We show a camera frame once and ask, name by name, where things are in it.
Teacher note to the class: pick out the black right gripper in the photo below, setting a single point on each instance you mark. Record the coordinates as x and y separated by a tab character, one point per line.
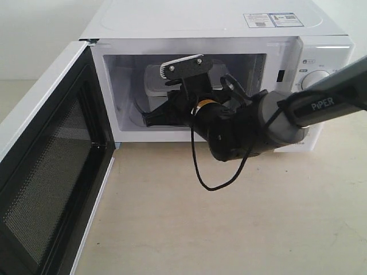
179	109

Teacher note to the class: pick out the white plastic lidded container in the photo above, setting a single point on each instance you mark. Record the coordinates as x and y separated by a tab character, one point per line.
155	85

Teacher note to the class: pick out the white microwave door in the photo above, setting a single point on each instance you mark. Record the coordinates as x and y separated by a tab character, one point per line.
56	154

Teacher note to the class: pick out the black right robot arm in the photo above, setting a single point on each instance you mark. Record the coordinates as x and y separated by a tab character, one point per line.
236	125

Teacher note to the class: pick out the white Midea microwave oven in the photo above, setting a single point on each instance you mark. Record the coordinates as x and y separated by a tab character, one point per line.
127	36

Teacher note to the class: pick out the instruction label sticker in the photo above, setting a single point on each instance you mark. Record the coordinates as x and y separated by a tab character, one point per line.
272	20

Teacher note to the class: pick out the white upper microwave knob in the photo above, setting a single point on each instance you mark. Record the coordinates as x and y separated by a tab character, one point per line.
312	78

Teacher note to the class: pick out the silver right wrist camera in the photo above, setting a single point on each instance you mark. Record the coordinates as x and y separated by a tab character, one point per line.
185	67

